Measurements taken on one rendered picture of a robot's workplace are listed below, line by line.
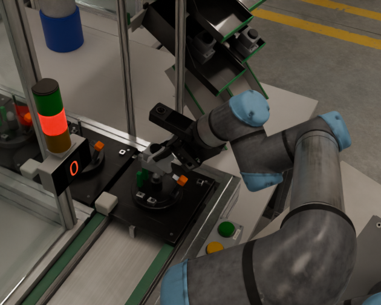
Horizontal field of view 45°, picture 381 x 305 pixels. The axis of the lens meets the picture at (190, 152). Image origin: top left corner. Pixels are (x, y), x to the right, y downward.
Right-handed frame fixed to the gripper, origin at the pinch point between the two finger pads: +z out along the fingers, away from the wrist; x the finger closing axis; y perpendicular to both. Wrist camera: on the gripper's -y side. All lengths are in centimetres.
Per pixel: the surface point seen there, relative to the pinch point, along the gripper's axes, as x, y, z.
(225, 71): 29.4, -1.0, -9.7
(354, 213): 29, 56, -13
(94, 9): 85, -47, 72
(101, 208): -12.4, 2.3, 16.7
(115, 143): 10.2, -5.6, 24.6
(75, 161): -18.1, -12.6, -1.7
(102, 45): 65, -32, 62
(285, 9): 294, 38, 119
